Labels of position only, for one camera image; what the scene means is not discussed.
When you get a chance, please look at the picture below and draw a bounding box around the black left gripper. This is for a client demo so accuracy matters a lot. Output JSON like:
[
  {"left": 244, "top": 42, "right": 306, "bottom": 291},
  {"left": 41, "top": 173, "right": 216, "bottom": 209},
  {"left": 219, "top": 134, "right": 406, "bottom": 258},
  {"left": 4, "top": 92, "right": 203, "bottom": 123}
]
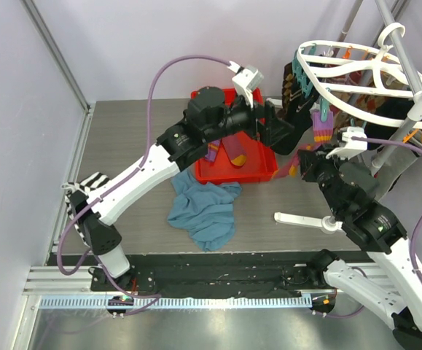
[{"left": 203, "top": 88, "right": 293, "bottom": 147}]

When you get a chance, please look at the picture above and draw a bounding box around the black sock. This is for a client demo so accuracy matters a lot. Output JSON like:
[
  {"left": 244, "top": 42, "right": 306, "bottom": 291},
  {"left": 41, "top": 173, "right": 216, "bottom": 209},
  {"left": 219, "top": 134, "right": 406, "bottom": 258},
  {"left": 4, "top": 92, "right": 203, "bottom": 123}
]
[{"left": 270, "top": 105, "right": 312, "bottom": 155}]

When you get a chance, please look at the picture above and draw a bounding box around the purple striped sock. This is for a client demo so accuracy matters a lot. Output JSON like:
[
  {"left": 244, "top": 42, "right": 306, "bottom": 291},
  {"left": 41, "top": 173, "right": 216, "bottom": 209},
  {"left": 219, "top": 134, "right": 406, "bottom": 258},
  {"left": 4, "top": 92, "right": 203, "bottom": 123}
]
[
  {"left": 271, "top": 109, "right": 334, "bottom": 179},
  {"left": 222, "top": 135, "right": 247, "bottom": 168}
]

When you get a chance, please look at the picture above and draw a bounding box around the brown yellow argyle sock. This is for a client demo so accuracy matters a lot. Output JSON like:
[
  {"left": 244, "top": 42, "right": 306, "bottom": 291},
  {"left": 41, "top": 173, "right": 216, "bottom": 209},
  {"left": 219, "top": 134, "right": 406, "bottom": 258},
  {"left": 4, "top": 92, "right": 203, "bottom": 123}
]
[{"left": 281, "top": 63, "right": 304, "bottom": 120}]

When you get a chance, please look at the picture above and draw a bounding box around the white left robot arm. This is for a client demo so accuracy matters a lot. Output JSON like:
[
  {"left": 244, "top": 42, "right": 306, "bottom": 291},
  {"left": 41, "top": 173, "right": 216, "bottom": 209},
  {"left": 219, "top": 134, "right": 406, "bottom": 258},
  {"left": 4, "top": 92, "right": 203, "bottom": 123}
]
[{"left": 68, "top": 87, "right": 294, "bottom": 291}]

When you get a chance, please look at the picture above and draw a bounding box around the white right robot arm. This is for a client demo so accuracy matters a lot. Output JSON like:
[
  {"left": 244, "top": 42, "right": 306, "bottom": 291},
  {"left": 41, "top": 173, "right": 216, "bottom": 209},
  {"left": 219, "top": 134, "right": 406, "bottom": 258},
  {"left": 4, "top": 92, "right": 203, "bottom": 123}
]
[{"left": 298, "top": 147, "right": 422, "bottom": 349}]

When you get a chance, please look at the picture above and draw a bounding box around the white round sock hanger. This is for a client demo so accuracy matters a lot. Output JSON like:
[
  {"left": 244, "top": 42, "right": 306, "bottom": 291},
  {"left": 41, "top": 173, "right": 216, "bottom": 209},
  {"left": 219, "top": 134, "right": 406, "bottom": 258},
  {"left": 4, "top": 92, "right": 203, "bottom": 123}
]
[{"left": 294, "top": 22, "right": 422, "bottom": 130}]

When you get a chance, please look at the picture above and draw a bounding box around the red plastic bin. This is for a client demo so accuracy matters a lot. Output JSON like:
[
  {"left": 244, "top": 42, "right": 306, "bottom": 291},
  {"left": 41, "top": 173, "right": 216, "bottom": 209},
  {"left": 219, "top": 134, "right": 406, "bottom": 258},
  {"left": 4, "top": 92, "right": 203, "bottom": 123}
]
[{"left": 190, "top": 86, "right": 279, "bottom": 185}]

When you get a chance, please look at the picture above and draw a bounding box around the white stand base foot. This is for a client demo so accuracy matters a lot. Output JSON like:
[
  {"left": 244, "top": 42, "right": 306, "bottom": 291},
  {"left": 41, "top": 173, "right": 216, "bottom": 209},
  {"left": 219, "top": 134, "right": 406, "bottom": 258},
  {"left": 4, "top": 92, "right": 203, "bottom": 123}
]
[{"left": 273, "top": 212, "right": 343, "bottom": 235}]

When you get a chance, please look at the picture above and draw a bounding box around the grey sock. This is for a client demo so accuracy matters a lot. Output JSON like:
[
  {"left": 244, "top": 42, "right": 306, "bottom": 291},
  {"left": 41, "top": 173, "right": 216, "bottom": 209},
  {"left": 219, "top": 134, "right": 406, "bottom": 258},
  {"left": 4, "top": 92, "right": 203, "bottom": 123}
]
[{"left": 375, "top": 147, "right": 420, "bottom": 200}]

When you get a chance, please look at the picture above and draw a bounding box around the grey metal stand pole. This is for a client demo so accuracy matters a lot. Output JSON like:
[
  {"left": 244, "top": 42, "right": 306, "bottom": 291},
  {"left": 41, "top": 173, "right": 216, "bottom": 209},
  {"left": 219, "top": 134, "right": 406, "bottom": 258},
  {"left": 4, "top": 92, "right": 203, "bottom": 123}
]
[{"left": 365, "top": 30, "right": 422, "bottom": 174}]

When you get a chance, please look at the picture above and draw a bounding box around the blue t-shirt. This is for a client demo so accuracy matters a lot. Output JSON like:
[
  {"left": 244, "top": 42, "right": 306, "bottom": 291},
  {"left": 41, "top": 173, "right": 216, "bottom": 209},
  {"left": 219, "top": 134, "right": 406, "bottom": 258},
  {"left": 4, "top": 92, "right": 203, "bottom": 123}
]
[{"left": 167, "top": 171, "right": 242, "bottom": 252}]

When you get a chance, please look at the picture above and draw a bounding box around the black white striped cloth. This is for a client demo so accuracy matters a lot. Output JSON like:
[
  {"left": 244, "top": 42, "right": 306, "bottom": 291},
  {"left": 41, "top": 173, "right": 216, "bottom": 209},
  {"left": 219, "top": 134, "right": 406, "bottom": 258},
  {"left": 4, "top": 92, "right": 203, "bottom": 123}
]
[{"left": 60, "top": 171, "right": 112, "bottom": 249}]

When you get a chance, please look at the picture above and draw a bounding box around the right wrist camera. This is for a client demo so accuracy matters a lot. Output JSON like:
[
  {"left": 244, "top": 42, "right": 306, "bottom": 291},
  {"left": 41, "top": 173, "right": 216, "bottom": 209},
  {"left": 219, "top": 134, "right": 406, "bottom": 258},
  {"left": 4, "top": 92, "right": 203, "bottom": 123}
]
[{"left": 326, "top": 126, "right": 367, "bottom": 160}]

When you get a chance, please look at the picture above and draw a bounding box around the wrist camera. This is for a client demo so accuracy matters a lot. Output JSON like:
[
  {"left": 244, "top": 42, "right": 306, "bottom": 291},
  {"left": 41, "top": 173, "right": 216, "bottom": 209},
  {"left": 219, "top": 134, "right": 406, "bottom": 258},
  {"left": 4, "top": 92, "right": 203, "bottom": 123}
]
[
  {"left": 232, "top": 66, "right": 264, "bottom": 109},
  {"left": 326, "top": 126, "right": 367, "bottom": 160}
]

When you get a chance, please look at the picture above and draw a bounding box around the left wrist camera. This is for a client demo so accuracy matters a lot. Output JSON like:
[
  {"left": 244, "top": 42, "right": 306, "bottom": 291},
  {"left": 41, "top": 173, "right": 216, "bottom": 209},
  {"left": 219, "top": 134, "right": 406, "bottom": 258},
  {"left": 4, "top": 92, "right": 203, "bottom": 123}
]
[{"left": 232, "top": 66, "right": 264, "bottom": 109}]

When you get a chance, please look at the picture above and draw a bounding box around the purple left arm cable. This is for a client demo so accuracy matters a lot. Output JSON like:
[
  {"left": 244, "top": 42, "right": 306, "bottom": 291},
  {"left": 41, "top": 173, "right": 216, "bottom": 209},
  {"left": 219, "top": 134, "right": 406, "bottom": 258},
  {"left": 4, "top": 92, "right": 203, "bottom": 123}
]
[{"left": 56, "top": 55, "right": 239, "bottom": 314}]

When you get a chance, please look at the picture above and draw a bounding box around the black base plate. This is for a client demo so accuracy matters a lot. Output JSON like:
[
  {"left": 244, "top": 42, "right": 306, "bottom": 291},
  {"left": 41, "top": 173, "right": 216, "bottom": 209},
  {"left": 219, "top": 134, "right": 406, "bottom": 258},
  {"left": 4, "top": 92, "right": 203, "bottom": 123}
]
[{"left": 89, "top": 249, "right": 339, "bottom": 299}]

